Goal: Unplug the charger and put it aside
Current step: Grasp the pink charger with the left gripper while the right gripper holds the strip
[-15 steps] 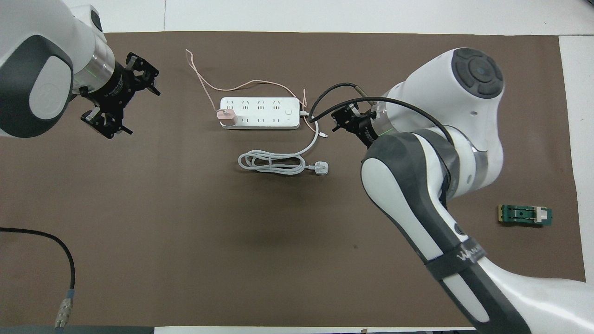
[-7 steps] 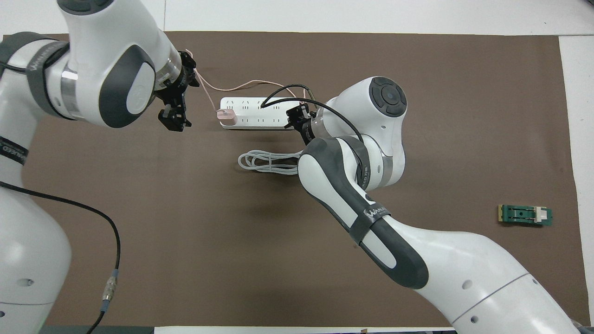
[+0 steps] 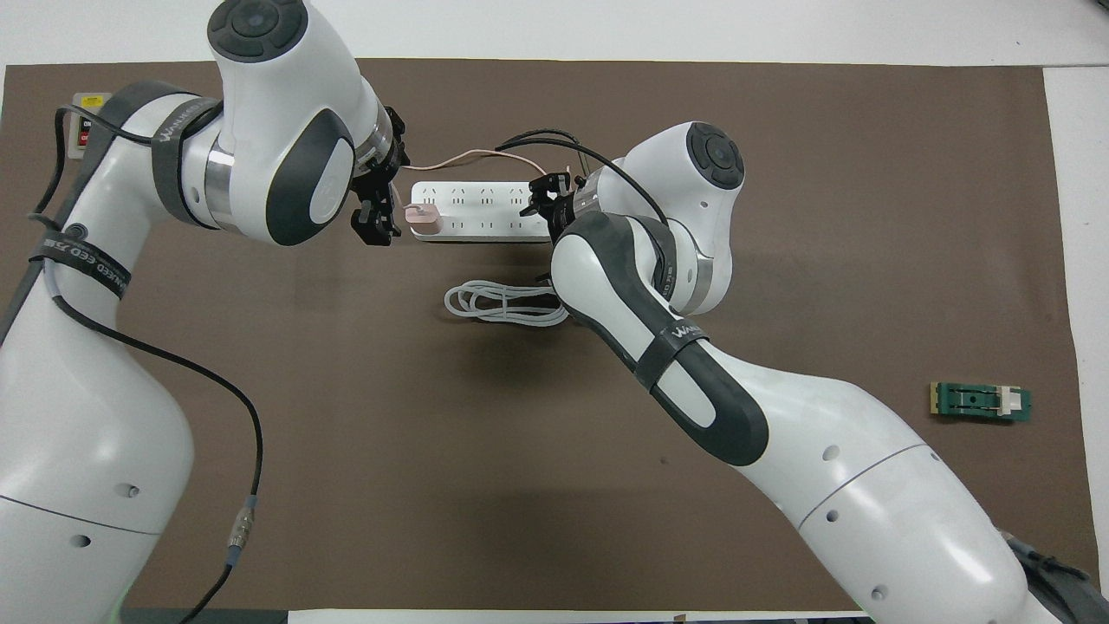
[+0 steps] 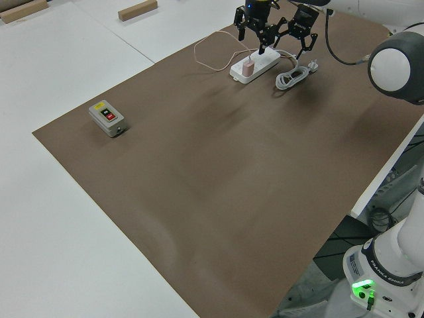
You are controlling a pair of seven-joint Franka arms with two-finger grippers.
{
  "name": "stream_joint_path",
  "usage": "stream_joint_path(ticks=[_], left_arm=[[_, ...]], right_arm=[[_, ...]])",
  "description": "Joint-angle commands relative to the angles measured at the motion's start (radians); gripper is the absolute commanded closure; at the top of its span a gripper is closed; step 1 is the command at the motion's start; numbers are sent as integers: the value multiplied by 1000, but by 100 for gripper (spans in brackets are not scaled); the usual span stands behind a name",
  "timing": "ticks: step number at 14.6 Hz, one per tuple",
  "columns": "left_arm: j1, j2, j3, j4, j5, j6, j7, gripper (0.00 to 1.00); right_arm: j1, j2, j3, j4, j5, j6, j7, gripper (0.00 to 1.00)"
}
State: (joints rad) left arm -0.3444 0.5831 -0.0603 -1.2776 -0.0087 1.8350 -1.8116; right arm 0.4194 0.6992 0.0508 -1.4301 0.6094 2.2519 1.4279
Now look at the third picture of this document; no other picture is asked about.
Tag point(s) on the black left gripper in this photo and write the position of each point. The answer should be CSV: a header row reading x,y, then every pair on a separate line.
x,y
381,182

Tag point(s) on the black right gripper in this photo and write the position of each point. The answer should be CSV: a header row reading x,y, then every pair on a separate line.
x,y
554,195

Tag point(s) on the pink charger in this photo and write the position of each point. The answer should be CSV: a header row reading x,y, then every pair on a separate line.
x,y
424,219

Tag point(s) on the white power strip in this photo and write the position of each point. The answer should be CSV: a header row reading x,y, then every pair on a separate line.
x,y
485,212

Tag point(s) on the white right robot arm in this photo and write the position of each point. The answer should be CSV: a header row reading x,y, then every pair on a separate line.
x,y
866,485

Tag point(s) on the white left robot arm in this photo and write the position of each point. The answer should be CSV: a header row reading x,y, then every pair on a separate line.
x,y
87,416

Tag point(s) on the grey push button box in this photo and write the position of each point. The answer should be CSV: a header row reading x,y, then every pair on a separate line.
x,y
89,121

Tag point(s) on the brown table mat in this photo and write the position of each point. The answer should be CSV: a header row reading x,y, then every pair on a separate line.
x,y
849,217

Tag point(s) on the green knife switch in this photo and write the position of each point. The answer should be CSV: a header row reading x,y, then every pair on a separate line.
x,y
979,402

